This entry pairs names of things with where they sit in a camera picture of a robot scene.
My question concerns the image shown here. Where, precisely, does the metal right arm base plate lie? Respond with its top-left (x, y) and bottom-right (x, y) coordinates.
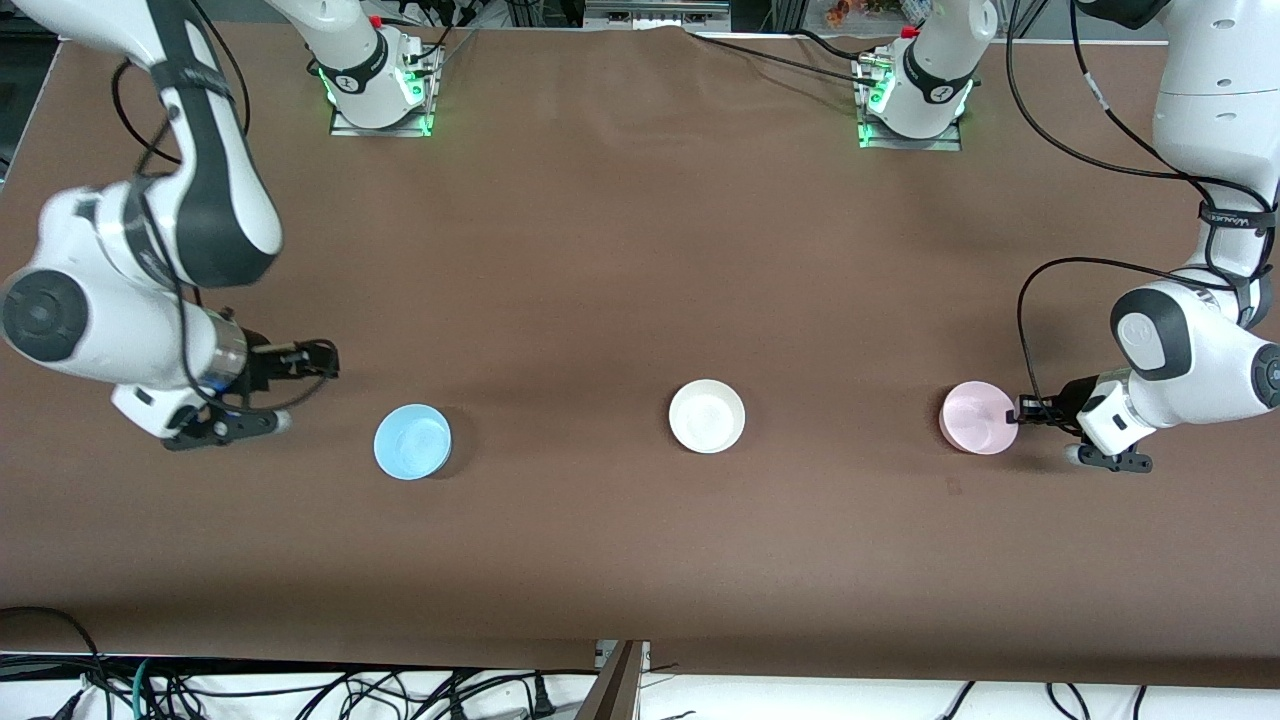
top-left (330, 98), bottom-right (438, 138)

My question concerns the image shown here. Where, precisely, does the long black cable on cover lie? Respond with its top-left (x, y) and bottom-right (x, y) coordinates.
top-left (685, 30), bottom-right (881, 89)

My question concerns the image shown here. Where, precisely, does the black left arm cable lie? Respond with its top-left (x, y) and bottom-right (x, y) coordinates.
top-left (1004, 0), bottom-right (1280, 426)

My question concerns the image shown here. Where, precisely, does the blue bowl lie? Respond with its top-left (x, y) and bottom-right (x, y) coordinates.
top-left (373, 403), bottom-right (453, 482)

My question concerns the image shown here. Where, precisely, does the orange object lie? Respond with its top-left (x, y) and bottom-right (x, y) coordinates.
top-left (824, 0), bottom-right (901, 27)

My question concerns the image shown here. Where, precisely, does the brown table cover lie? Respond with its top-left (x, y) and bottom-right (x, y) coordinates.
top-left (0, 18), bottom-right (1280, 691)

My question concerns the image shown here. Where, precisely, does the metal post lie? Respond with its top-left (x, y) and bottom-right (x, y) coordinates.
top-left (575, 640), bottom-right (651, 720)

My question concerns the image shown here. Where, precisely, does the aluminium rail with sockets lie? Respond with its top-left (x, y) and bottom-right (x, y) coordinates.
top-left (584, 0), bottom-right (732, 31)

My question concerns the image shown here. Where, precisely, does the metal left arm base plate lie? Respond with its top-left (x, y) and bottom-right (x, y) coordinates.
top-left (858, 118), bottom-right (963, 152)

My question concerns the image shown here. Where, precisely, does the pink bowl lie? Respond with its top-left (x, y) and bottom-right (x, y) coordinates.
top-left (938, 380), bottom-right (1021, 456)

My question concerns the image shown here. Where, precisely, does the white bowl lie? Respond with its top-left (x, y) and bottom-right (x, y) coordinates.
top-left (668, 379), bottom-right (747, 455)

